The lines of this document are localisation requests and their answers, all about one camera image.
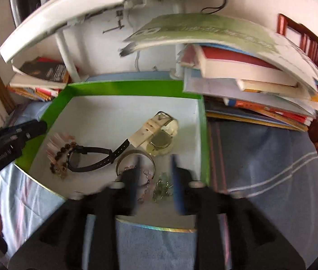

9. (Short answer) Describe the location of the red white bead bracelet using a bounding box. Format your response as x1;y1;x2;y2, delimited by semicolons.
45;133;75;165

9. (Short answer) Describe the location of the brown wooden bead bracelet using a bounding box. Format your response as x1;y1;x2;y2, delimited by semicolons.
49;142;79;180

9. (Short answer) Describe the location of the black wrist watch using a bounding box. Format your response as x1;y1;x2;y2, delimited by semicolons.
64;139;130;173

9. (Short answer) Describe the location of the green jade bead bracelet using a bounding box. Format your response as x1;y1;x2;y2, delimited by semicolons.
152;172;174;203

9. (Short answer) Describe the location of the pink crystal bead bracelet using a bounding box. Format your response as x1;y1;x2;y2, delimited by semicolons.
123;164;154;204

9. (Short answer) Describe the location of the silver metal bangle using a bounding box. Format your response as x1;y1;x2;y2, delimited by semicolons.
116;149;156;187

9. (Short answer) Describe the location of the white strap wrist watch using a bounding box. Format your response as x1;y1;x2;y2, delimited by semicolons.
128;111;179;157

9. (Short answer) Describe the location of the left stack of books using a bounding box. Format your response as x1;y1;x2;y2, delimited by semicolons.
7;57;73;102

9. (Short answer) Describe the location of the stack of books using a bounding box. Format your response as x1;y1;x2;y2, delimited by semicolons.
120;13;318;131
7;57;73;102

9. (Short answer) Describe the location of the green cardboard box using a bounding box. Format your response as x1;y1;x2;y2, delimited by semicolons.
14;79;211;234

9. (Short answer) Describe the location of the blue striped bed sheet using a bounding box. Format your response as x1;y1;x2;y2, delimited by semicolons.
0;121;318;269

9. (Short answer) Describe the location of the white folding desk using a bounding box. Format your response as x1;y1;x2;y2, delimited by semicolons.
0;0;250;83

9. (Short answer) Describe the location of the right stack of books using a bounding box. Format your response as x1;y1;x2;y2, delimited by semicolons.
120;13;318;131

